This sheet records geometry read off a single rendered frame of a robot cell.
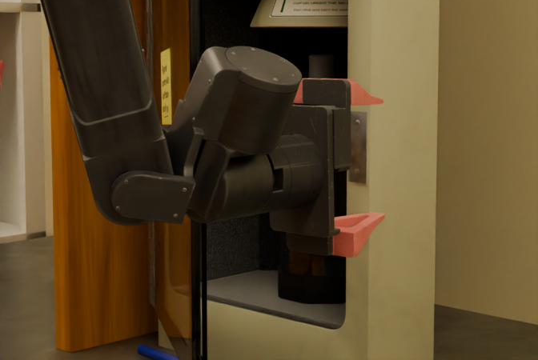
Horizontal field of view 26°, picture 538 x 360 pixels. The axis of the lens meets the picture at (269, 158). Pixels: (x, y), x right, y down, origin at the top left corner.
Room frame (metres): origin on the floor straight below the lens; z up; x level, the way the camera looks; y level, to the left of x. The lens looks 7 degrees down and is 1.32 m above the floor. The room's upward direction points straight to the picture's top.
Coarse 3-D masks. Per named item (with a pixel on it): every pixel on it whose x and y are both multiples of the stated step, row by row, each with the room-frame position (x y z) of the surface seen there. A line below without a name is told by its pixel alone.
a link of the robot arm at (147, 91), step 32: (64, 0) 0.73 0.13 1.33; (96, 0) 0.74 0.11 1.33; (128, 0) 0.75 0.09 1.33; (64, 32) 0.74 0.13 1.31; (96, 32) 0.75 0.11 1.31; (128, 32) 0.75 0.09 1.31; (64, 64) 0.75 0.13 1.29; (96, 64) 0.76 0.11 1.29; (128, 64) 0.76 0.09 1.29; (96, 96) 0.76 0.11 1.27; (128, 96) 0.77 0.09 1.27; (96, 128) 0.77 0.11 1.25; (128, 128) 0.77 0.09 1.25; (160, 128) 0.79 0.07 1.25; (96, 160) 0.78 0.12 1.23; (128, 160) 0.78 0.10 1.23; (160, 160) 0.79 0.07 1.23; (96, 192) 0.79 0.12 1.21; (128, 224) 0.81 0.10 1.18
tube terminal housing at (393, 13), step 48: (384, 0) 1.14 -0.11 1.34; (432, 0) 1.19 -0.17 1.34; (384, 48) 1.14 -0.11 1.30; (432, 48) 1.20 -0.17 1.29; (384, 96) 1.14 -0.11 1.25; (432, 96) 1.20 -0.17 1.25; (384, 144) 1.14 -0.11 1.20; (432, 144) 1.20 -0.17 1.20; (384, 192) 1.14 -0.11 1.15; (432, 192) 1.20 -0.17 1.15; (384, 240) 1.14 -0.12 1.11; (432, 240) 1.20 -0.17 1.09; (384, 288) 1.14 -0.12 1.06; (432, 288) 1.20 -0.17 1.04; (240, 336) 1.25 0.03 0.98; (288, 336) 1.20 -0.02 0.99; (336, 336) 1.15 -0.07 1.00; (384, 336) 1.14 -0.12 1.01; (432, 336) 1.20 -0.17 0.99
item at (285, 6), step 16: (272, 0) 1.25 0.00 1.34; (288, 0) 1.23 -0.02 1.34; (304, 0) 1.22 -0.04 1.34; (320, 0) 1.22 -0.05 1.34; (336, 0) 1.22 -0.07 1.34; (256, 16) 1.27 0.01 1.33; (272, 16) 1.24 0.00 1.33; (288, 16) 1.22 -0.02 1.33; (304, 16) 1.21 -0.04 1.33; (320, 16) 1.21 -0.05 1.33; (336, 16) 1.21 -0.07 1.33
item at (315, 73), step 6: (312, 54) 1.29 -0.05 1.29; (318, 54) 1.29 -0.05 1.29; (324, 54) 1.29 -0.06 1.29; (330, 54) 1.29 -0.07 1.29; (312, 60) 1.28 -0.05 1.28; (318, 60) 1.28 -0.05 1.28; (324, 60) 1.28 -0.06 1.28; (330, 60) 1.28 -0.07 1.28; (312, 66) 1.28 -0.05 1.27; (318, 66) 1.28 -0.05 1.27; (324, 66) 1.28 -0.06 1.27; (330, 66) 1.28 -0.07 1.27; (312, 72) 1.28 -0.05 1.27; (318, 72) 1.28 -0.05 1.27; (324, 72) 1.28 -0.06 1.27; (330, 72) 1.28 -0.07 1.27
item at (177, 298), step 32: (160, 0) 1.23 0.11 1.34; (192, 0) 1.04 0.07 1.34; (160, 32) 1.24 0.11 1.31; (192, 32) 1.04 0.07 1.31; (160, 64) 1.24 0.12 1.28; (192, 64) 1.03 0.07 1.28; (160, 96) 1.24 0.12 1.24; (160, 224) 1.25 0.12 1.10; (192, 224) 1.03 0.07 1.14; (160, 256) 1.26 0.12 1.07; (192, 256) 1.03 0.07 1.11; (160, 288) 1.26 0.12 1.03; (192, 288) 1.03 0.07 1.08; (160, 320) 1.26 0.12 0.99; (192, 320) 1.04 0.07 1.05; (192, 352) 1.04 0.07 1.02
